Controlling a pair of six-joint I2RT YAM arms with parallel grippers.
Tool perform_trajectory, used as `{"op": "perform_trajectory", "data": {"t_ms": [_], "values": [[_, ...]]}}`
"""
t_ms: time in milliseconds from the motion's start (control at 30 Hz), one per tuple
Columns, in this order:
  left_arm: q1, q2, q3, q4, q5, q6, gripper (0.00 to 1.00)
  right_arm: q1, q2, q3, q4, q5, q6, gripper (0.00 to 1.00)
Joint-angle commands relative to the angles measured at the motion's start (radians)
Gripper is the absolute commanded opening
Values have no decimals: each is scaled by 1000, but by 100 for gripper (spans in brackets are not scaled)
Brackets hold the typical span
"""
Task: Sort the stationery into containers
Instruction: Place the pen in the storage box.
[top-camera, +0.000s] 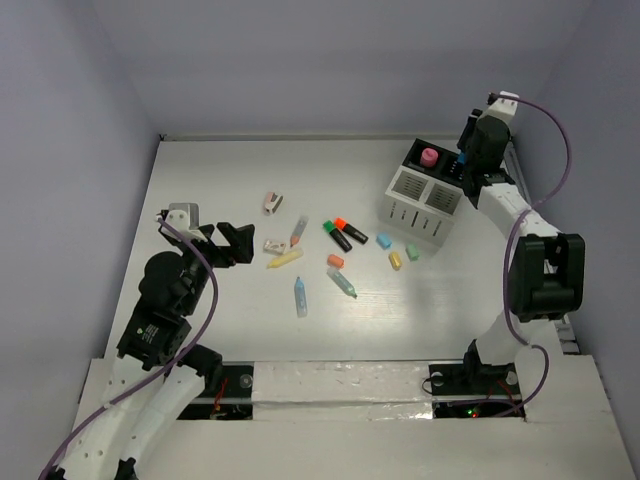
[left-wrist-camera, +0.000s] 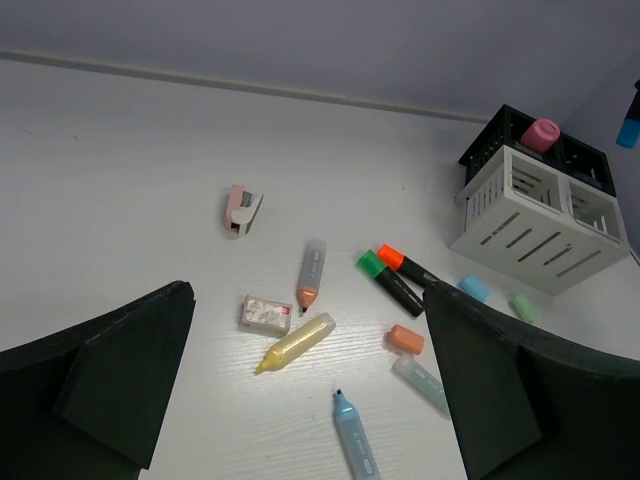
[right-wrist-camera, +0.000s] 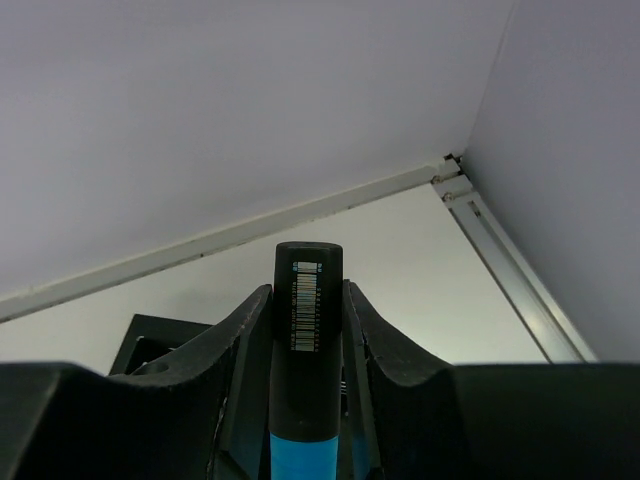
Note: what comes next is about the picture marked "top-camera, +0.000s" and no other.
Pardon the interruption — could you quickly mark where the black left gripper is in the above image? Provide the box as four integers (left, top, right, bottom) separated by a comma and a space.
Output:
174, 220, 255, 313

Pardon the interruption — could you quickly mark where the green cap black highlighter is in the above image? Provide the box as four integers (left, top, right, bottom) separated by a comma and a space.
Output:
323, 220, 352, 252

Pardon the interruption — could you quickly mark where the orange cap black highlighter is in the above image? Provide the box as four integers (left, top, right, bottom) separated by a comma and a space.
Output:
334, 217, 369, 245

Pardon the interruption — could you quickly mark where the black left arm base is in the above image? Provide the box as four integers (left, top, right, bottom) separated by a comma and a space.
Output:
178, 363, 254, 421

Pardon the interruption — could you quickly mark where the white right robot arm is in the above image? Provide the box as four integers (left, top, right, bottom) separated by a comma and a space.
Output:
456, 105, 586, 393

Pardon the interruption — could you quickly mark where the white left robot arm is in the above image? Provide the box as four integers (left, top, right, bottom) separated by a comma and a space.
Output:
40, 208, 255, 479

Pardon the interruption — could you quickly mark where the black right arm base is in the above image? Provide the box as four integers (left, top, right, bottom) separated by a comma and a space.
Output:
421, 361, 526, 419

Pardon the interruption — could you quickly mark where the white pink eraser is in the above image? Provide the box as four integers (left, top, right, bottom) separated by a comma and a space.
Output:
263, 239, 287, 256

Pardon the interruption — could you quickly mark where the pink white mini stapler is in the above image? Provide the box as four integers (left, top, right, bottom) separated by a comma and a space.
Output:
263, 192, 284, 215

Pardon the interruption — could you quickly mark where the grey pencil-shaped pen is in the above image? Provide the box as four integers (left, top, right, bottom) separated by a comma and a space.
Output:
290, 215, 309, 248

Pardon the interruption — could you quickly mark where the yellow pencil-shaped highlighter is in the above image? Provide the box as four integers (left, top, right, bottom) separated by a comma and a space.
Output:
267, 248, 304, 269

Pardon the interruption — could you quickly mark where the pink tape roll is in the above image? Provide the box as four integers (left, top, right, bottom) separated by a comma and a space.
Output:
420, 147, 439, 168

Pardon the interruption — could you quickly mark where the blue pencil-shaped highlighter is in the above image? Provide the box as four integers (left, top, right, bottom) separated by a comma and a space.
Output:
294, 277, 308, 318

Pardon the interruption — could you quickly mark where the white black desk organizer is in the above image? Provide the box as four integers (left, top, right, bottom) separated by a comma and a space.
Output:
378, 139, 464, 247

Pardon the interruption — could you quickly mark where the orange small eraser cap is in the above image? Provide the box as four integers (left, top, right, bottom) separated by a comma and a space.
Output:
327, 254, 345, 269

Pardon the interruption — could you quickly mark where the green pencil-shaped highlighter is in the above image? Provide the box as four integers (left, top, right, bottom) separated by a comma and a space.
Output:
327, 267, 357, 299

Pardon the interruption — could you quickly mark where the green small eraser cap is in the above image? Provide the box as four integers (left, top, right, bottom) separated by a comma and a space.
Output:
405, 244, 420, 262

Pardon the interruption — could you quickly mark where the blue small eraser cap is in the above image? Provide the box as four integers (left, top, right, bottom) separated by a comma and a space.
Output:
376, 232, 393, 250

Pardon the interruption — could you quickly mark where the yellow small eraser cap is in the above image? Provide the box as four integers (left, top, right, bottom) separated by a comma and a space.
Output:
388, 251, 403, 271

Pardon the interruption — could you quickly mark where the white front platform board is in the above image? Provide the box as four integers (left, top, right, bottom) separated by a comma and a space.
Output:
136, 352, 633, 479

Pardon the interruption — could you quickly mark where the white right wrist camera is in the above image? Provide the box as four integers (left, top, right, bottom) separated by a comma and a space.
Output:
484, 91, 520, 124

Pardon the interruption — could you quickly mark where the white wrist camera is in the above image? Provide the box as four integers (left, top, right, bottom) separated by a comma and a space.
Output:
158, 202, 201, 238
484, 91, 520, 124

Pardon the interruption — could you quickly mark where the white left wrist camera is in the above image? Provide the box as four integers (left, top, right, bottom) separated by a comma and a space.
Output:
158, 202, 201, 238

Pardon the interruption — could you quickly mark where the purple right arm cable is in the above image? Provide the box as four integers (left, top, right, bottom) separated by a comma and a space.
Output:
449, 97, 574, 419

